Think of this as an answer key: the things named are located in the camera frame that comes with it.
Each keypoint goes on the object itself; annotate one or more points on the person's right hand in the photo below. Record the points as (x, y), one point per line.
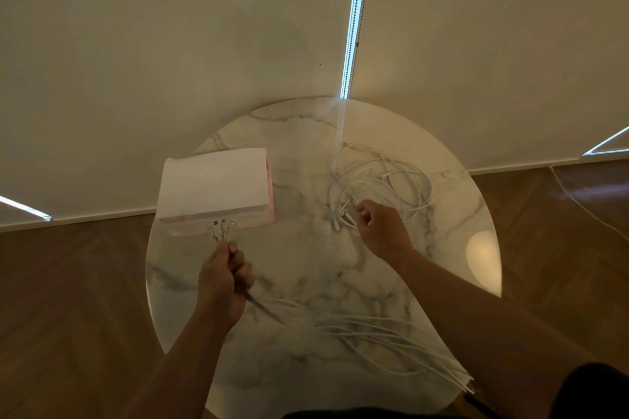
(385, 232)

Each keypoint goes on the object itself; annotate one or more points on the person's left hand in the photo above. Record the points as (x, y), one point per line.
(221, 286)

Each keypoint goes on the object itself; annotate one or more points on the pink white storage box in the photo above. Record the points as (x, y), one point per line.
(216, 183)

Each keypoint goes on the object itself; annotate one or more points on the person's right forearm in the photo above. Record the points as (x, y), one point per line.
(486, 335)

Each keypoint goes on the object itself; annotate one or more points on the person's black clothing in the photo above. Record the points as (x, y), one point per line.
(594, 394)

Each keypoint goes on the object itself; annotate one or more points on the beige roller blind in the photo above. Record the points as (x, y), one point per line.
(501, 50)
(147, 55)

